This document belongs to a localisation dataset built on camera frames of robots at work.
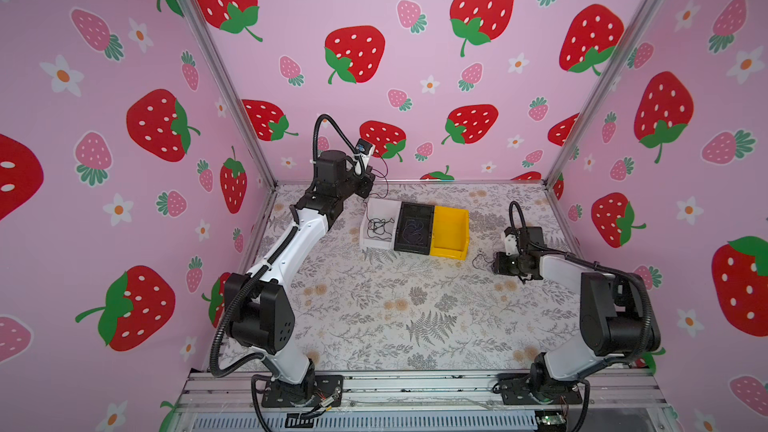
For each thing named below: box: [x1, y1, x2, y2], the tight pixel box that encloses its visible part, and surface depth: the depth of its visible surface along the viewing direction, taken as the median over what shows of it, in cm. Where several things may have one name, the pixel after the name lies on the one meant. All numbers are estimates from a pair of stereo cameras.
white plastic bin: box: [360, 198, 402, 249], surface depth 106 cm
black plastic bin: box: [394, 201, 435, 255], surface depth 106 cm
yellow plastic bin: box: [430, 205, 470, 261], surface depth 104 cm
